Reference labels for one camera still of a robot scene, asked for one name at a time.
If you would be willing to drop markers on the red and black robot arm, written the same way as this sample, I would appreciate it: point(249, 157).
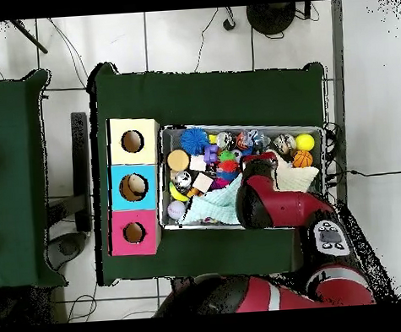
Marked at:
point(284, 208)

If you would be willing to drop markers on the clear mesh bin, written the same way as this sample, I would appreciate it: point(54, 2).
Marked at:
point(170, 137)

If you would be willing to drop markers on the wooden box with three holes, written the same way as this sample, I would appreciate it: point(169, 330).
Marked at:
point(118, 157)

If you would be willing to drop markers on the orange toy basketball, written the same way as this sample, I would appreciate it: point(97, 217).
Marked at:
point(302, 158)

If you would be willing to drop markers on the cream knitted cloth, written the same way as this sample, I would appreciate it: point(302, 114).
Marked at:
point(299, 180)

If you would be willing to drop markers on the yellow ball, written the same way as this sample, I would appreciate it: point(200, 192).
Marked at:
point(304, 142)

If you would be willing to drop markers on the purple toy block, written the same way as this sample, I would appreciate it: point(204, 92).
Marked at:
point(211, 154)

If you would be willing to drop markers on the wooden cube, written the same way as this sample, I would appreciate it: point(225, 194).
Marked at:
point(203, 182)

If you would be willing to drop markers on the mint green cloth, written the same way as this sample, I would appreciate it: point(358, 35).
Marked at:
point(216, 202)

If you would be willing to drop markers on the blue spiky ball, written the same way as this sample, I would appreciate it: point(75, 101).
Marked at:
point(194, 141)

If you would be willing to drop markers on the dark green table cloth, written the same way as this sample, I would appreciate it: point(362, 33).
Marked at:
point(12, 184)
point(216, 97)

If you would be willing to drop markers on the toy hamburger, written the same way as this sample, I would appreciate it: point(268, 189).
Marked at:
point(178, 160)

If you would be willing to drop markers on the white toy baseball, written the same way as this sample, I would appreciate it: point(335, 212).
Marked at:
point(176, 210)

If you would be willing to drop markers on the small black plug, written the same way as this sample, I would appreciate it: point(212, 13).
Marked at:
point(228, 24)

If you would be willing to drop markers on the black round stand base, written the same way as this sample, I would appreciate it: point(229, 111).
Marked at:
point(271, 17)

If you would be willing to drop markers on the black upright panel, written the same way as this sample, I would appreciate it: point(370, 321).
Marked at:
point(81, 170)

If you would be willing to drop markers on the grey rounded floor base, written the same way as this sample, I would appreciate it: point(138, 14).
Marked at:
point(66, 247)

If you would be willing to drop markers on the thin black rod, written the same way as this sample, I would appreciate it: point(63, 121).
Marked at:
point(28, 36)

